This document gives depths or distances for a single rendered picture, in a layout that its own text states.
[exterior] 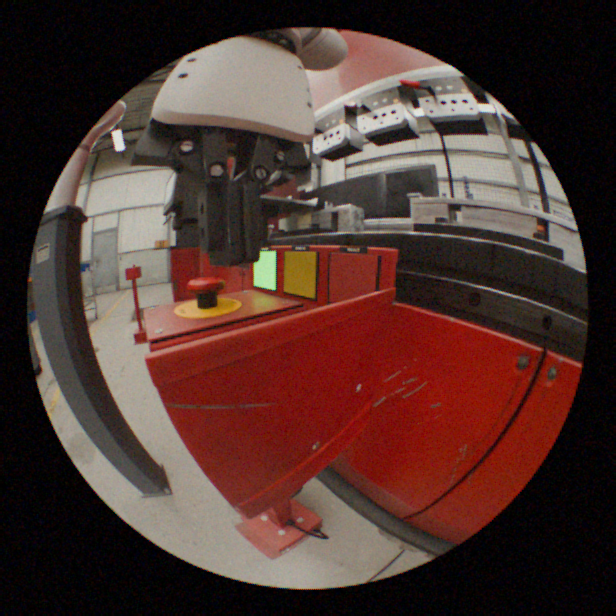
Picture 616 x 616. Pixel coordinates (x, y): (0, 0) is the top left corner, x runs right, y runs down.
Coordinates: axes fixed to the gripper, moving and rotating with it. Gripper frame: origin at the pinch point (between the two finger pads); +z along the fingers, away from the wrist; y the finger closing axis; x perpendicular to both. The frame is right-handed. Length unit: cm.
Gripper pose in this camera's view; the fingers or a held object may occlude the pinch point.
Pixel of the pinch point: (229, 226)
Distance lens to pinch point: 10.8
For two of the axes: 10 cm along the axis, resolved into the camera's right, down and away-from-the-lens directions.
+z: 0.4, 9.4, 3.3
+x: 7.1, 2.0, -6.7
